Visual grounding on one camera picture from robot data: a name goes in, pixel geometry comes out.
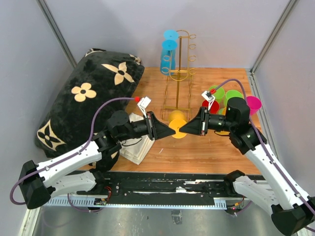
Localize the gold wire glass rack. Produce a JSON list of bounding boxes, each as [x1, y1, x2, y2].
[[161, 30, 196, 120]]

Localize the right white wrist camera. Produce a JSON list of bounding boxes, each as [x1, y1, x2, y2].
[[201, 90, 215, 111]]

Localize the red wine glass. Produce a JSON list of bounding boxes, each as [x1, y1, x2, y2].
[[202, 100, 220, 114]]

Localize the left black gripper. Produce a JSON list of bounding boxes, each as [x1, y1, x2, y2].
[[118, 112, 176, 142]]

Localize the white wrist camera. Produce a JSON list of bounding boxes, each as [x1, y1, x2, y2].
[[201, 90, 215, 111], [135, 96, 151, 118]]

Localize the front blue wine glass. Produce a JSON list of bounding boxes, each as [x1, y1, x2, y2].
[[160, 39, 177, 75]]

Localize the black floral plush pillow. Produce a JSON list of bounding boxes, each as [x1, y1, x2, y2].
[[34, 48, 145, 158]]

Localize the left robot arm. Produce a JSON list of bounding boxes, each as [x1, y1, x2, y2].
[[18, 111, 175, 209]]

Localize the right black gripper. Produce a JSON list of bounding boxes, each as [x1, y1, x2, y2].
[[179, 106, 235, 136]]

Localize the magenta wine glass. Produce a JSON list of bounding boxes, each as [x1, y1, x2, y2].
[[247, 96, 262, 116]]

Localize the folded white cloth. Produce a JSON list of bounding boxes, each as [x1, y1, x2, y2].
[[119, 112, 155, 165]]

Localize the blue wine glass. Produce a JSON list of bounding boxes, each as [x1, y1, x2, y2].
[[160, 39, 177, 75], [163, 30, 179, 41]]

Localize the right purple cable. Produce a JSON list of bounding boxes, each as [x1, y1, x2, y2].
[[210, 78, 315, 232]]

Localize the rear blue wine glass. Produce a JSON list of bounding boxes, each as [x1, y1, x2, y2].
[[163, 30, 179, 41]]

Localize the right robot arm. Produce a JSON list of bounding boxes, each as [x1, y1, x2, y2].
[[179, 97, 315, 236]]

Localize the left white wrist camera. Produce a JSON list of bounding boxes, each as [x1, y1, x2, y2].
[[135, 96, 151, 118]]

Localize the green wine glass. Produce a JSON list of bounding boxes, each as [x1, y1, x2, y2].
[[209, 85, 225, 103], [219, 89, 244, 115]]

